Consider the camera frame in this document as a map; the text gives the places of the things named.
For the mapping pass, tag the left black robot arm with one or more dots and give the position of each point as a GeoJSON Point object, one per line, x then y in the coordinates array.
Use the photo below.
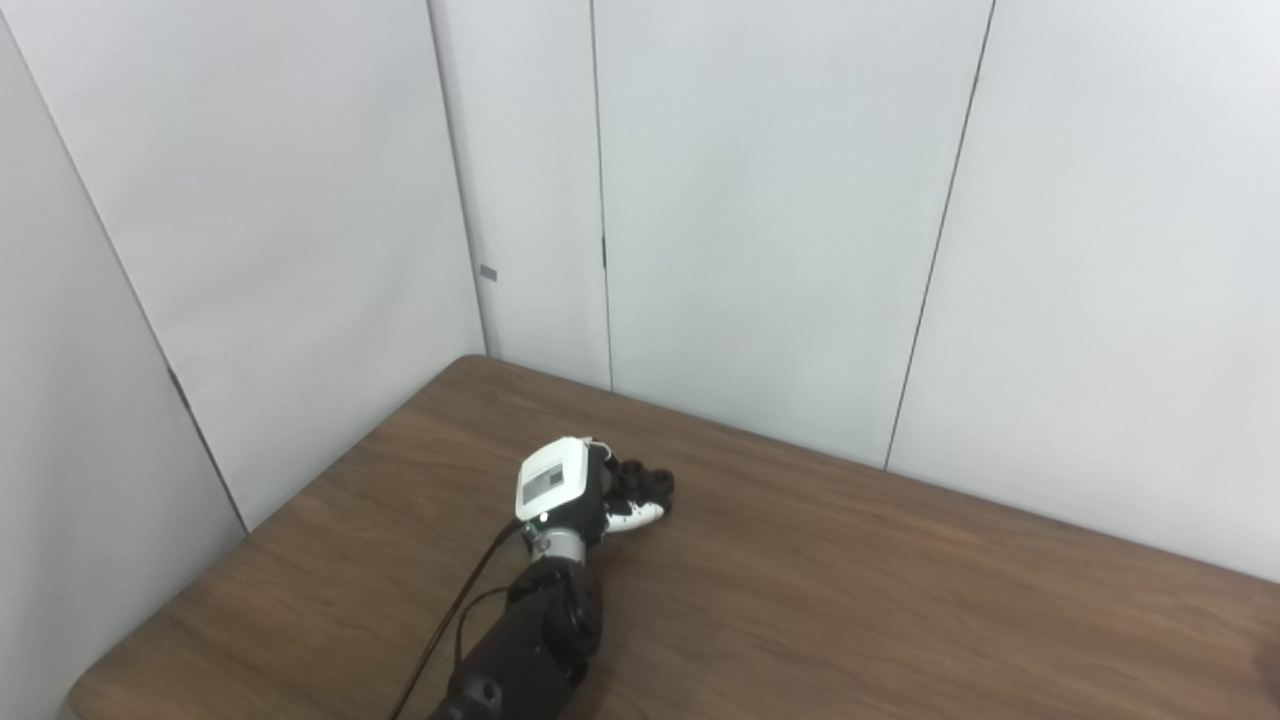
{"type": "Point", "coordinates": [530, 640]}

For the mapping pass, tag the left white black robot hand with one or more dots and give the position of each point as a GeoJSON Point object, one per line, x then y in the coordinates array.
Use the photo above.
{"type": "Point", "coordinates": [555, 480]}

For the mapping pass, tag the black plastic holder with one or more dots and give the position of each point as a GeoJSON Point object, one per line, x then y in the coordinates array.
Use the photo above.
{"type": "Point", "coordinates": [645, 485]}

